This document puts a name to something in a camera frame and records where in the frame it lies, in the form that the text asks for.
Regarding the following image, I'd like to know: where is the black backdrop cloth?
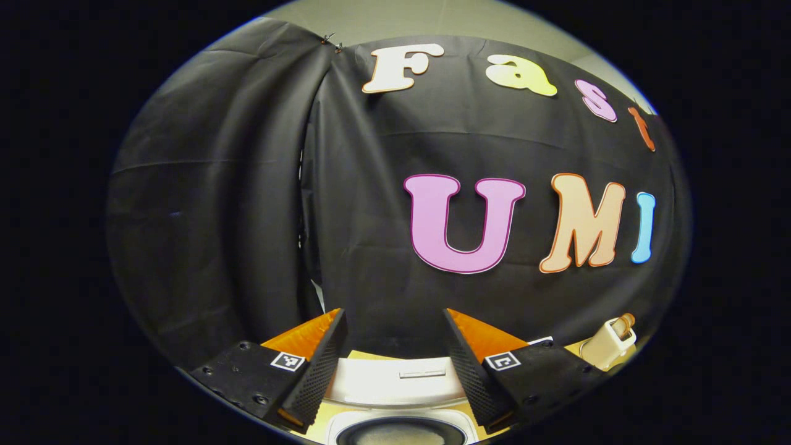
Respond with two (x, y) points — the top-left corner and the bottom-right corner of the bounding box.
(106, 17), (692, 371)

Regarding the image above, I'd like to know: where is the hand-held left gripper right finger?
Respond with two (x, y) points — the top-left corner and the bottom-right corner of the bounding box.
(443, 308), (609, 433)

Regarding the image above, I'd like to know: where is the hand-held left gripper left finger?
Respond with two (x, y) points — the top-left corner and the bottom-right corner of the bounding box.
(188, 308), (347, 433)

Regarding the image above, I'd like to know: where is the white toaster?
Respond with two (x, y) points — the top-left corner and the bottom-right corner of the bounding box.
(579, 318), (637, 371)

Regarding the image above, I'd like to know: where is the white rice cooker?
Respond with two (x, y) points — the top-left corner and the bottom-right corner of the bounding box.
(321, 355), (480, 445)

